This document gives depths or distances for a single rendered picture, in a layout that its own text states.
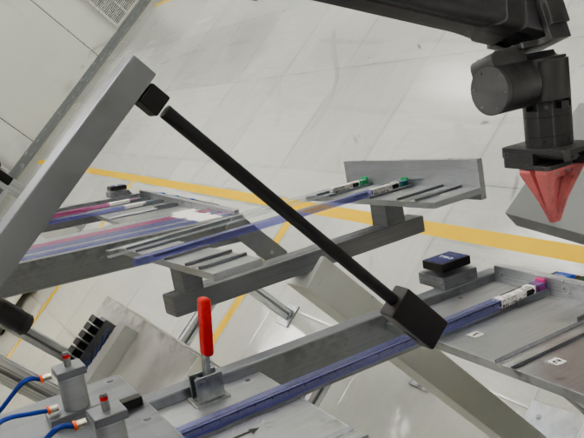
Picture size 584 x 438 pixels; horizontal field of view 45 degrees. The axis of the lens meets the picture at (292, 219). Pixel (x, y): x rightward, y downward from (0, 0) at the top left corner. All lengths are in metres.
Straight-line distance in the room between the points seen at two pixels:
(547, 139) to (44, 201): 0.68
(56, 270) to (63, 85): 6.88
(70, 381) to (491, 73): 0.55
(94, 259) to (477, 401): 0.81
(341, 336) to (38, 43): 7.60
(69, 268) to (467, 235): 1.21
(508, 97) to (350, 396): 1.47
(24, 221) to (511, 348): 0.57
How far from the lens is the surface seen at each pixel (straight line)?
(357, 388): 2.17
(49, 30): 8.35
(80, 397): 0.64
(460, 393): 1.38
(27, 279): 1.50
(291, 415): 0.70
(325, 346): 0.85
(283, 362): 0.82
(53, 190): 0.35
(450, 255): 0.98
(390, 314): 0.45
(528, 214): 1.23
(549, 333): 0.84
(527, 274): 0.97
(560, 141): 0.92
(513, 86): 0.85
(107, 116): 0.35
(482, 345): 0.81
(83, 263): 1.52
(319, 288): 1.13
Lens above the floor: 1.42
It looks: 29 degrees down
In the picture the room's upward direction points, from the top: 50 degrees counter-clockwise
